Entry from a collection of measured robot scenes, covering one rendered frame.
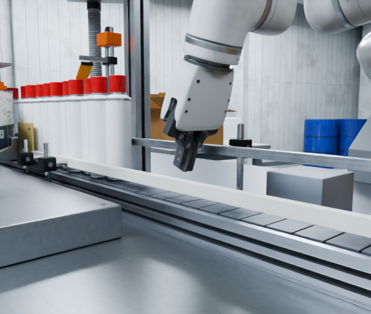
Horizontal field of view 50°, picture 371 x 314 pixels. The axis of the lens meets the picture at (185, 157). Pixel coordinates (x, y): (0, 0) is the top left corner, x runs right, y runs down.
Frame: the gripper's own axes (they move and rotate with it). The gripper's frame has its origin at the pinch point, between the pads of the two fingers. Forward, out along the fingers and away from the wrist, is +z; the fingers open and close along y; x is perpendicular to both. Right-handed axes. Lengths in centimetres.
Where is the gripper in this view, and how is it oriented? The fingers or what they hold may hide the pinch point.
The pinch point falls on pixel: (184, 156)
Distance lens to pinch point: 63.4
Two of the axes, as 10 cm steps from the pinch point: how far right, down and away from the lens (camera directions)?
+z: -2.3, 9.0, 3.6
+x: 6.3, 4.2, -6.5
